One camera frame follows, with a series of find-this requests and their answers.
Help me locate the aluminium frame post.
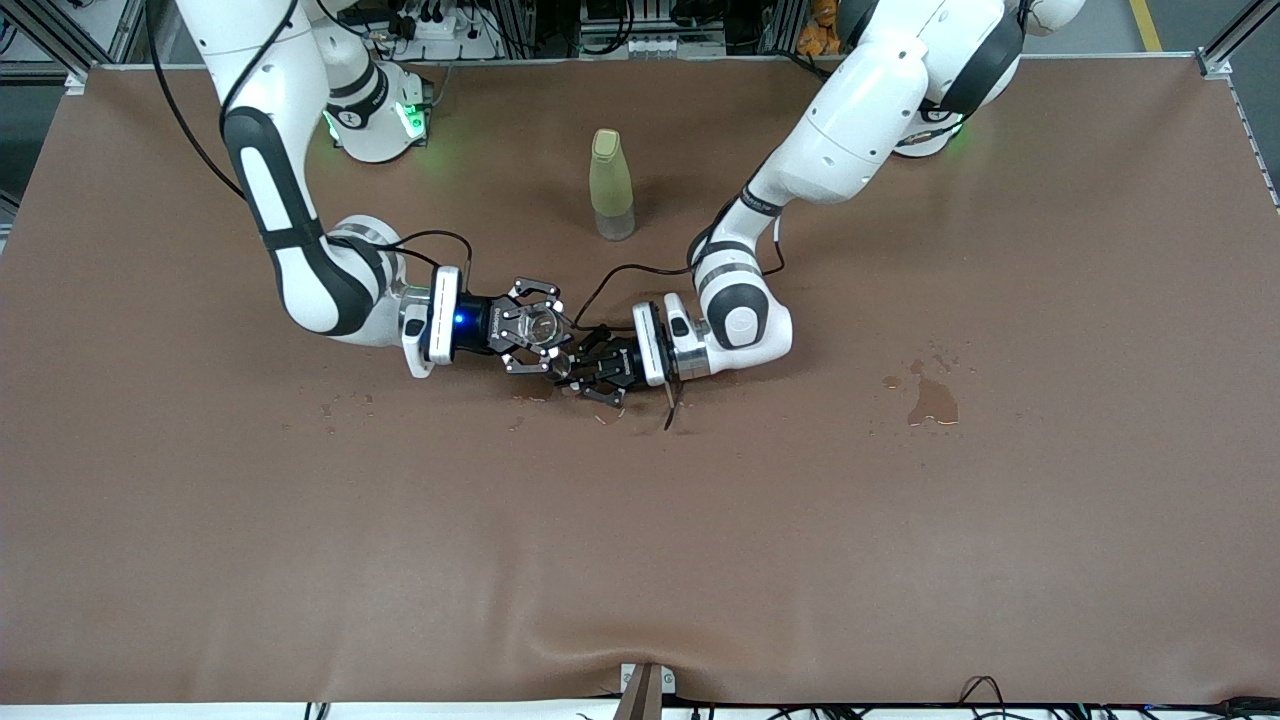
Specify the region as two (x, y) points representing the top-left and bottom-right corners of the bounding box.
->
(1195, 0), (1280, 78)
(0, 0), (91, 94)

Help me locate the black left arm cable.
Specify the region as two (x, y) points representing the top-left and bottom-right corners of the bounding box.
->
(572, 195), (786, 433)

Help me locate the white terminal strip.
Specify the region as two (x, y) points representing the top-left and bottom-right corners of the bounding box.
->
(590, 35), (727, 59)

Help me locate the brown table mat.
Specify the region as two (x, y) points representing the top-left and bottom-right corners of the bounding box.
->
(0, 55), (1280, 706)

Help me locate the grey clamp bracket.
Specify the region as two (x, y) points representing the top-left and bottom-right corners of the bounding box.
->
(613, 662), (677, 720)

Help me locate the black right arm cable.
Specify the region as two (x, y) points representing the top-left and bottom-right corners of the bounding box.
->
(145, 0), (473, 301)

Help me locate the spilled liquid puddle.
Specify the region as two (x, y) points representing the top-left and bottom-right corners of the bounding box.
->
(883, 362), (962, 428)

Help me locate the clear glass beaker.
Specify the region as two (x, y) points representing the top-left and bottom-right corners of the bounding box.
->
(520, 305), (568, 353)

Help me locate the yellow-green plastic bottle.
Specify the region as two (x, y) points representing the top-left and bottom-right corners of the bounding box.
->
(589, 128), (637, 242)

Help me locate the thick black cable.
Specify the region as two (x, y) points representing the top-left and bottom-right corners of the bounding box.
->
(1150, 695), (1280, 717)

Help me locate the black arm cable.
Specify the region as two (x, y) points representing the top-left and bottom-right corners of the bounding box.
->
(145, 0), (473, 301)
(572, 195), (786, 433)

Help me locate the looped black cable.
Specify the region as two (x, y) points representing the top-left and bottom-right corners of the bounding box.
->
(958, 676), (1007, 720)

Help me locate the white power strip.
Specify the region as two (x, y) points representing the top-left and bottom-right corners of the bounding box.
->
(385, 0), (501, 61)

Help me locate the orange packaged goods pile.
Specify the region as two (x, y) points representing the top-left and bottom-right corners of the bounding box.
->
(797, 0), (843, 57)

